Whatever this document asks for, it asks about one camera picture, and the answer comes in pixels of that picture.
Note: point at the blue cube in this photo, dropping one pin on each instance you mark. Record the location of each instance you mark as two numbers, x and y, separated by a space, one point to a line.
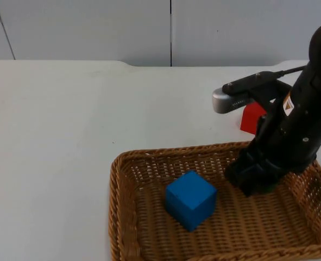
190 199

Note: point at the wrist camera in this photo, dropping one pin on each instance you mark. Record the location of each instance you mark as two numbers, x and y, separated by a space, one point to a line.
239 93

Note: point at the brown wicker basket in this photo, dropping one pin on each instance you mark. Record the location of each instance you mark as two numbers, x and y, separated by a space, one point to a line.
252 228

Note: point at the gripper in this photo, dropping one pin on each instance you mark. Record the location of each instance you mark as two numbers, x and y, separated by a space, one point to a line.
293 127

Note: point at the red cube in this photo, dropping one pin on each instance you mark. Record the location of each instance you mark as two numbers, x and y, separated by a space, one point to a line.
251 119

